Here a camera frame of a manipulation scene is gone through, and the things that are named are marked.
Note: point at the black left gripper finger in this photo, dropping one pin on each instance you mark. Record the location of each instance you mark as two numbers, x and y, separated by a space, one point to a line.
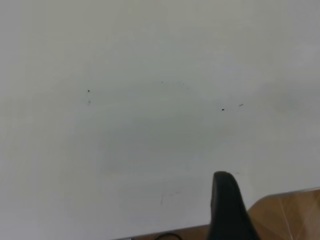
227 212

